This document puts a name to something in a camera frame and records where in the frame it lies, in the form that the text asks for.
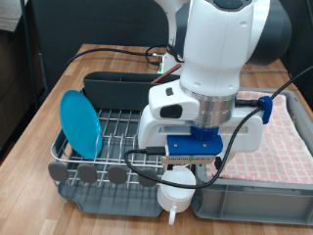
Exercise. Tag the grey plastic crate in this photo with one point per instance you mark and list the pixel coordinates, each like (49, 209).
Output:
(260, 202)

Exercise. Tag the pink checked towel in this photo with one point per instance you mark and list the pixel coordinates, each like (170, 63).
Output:
(283, 147)

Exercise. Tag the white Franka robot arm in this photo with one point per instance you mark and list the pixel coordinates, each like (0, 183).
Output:
(221, 49)

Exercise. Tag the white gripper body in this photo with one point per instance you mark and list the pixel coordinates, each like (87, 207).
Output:
(153, 127)

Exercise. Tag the dark wooden cabinet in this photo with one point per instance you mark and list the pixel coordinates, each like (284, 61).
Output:
(13, 81)

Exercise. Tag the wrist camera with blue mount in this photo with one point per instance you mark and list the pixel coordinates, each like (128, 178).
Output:
(195, 147)

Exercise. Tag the dark metal pole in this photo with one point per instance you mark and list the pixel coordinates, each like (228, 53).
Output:
(27, 49)

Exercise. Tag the grey dish rack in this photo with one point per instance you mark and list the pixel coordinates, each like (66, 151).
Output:
(114, 202)

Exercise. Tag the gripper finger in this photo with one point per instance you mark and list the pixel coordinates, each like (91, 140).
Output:
(221, 160)
(167, 167)

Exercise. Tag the white mug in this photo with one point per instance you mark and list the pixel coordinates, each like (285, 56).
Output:
(177, 192)

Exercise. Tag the blue plastic plate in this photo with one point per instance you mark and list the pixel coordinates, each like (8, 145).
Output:
(80, 124)

